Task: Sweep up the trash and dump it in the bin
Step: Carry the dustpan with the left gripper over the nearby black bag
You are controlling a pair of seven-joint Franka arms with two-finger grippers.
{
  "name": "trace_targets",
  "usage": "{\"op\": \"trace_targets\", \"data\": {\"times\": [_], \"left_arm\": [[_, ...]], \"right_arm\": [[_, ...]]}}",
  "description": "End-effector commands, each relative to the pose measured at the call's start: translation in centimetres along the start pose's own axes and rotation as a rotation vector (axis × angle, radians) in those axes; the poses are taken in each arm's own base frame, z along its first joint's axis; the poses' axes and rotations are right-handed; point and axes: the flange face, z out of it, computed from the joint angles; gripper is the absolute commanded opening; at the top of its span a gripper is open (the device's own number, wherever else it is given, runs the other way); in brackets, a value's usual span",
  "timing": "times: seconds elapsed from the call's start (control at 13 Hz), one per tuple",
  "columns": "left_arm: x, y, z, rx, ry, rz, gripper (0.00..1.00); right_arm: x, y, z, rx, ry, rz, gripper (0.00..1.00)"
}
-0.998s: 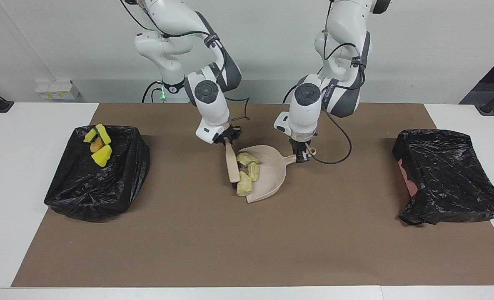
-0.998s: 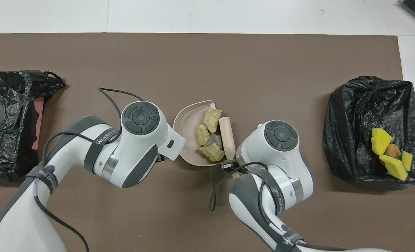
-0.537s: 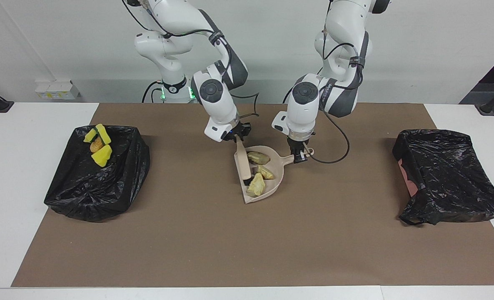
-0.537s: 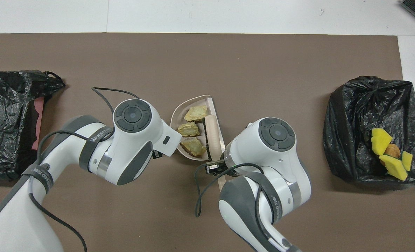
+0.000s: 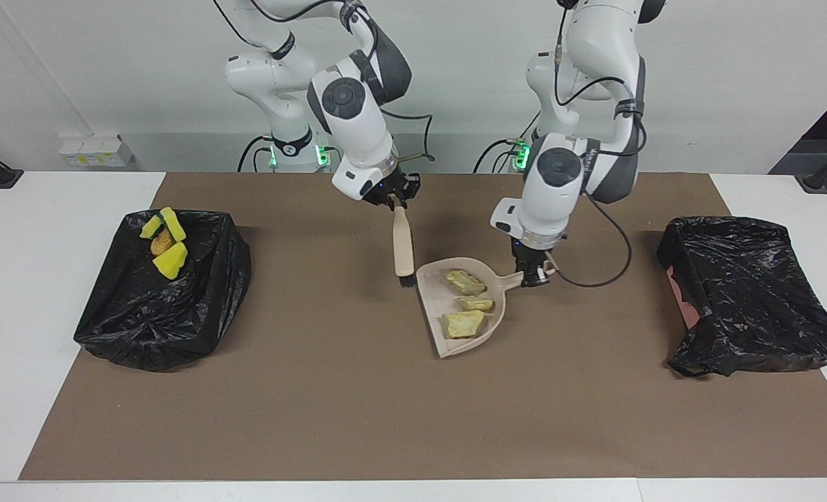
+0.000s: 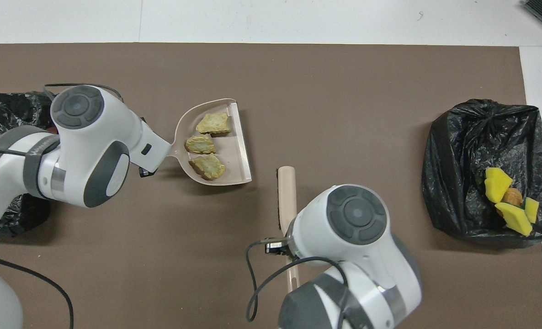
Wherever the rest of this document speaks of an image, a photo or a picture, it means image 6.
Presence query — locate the black bag lined bin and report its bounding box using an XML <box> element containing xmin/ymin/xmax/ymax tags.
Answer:
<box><xmin>421</xmin><ymin>98</ymin><xmax>542</xmax><ymax>249</ymax></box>

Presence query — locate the plain yellow sponge chunk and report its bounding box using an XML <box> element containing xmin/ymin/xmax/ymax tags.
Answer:
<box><xmin>484</xmin><ymin>167</ymin><xmax>513</xmax><ymax>204</ymax></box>

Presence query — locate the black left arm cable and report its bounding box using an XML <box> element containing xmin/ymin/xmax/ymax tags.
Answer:
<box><xmin>0</xmin><ymin>83</ymin><xmax>123</xmax><ymax>329</ymax></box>

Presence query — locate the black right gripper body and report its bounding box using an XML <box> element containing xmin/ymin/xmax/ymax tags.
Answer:
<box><xmin>260</xmin><ymin>236</ymin><xmax>291</xmax><ymax>256</ymax></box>

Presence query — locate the yellow sponge with green layer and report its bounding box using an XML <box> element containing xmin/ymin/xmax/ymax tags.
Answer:
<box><xmin>494</xmin><ymin>202</ymin><xmax>533</xmax><ymax>237</ymax></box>

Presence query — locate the beige plastic dustpan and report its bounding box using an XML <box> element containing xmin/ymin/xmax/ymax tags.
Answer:
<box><xmin>165</xmin><ymin>98</ymin><xmax>253</xmax><ymax>186</ymax></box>

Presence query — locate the brown table mat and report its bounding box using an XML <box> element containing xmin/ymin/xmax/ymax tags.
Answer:
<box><xmin>0</xmin><ymin>42</ymin><xmax>542</xmax><ymax>329</ymax></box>

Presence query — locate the brown rounded sponge lump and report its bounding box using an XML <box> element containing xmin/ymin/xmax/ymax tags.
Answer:
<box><xmin>499</xmin><ymin>188</ymin><xmax>524</xmax><ymax>209</ymax></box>

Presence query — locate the beige hand brush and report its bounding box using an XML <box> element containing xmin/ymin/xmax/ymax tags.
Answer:
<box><xmin>276</xmin><ymin>165</ymin><xmax>300</xmax><ymax>293</ymax></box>

